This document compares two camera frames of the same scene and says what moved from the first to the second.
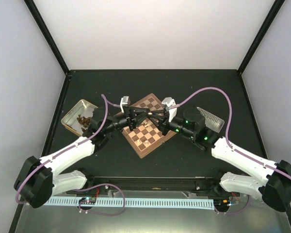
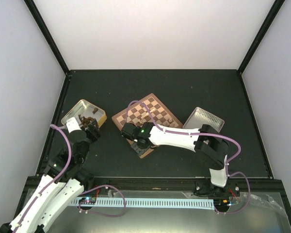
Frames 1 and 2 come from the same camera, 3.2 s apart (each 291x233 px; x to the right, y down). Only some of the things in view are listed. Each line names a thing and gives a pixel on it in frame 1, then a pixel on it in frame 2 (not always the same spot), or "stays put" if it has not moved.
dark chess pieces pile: [85, 121] stays put
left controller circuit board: [88, 200] stays put
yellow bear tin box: [83, 108] stays put
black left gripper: [131, 117] -> [94, 132]
